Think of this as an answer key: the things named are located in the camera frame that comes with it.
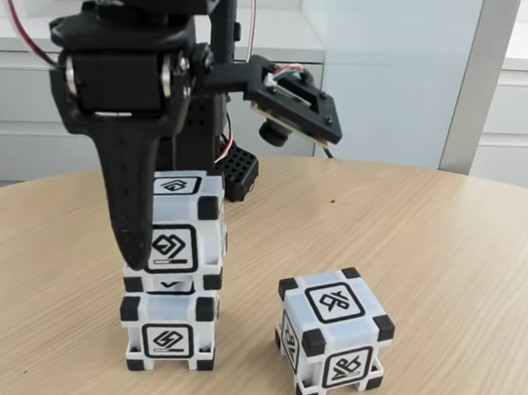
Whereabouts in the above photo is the white cube house symbol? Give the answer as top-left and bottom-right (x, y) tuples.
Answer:
(113, 165), (234, 298)

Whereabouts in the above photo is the white cube crossed symbol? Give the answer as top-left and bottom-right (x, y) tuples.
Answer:
(270, 263), (402, 395)

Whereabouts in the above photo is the white low cabinet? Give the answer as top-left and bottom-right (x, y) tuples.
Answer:
(0, 5), (335, 184)

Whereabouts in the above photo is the white cube lightning symbol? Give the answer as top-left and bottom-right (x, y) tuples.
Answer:
(116, 274), (229, 379)

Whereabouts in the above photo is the white drawer unit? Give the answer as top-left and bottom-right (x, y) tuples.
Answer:
(460, 56), (528, 199)

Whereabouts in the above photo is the camera cable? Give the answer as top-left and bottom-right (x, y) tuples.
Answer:
(241, 0), (307, 87)

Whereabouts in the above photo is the red white servo cable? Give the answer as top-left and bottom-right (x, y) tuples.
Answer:
(6, 0), (58, 72)

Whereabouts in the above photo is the black gripper camera module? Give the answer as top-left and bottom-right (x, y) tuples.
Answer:
(203, 47), (346, 157)

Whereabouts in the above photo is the white slanted post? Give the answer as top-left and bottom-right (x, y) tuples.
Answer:
(422, 0), (528, 179)

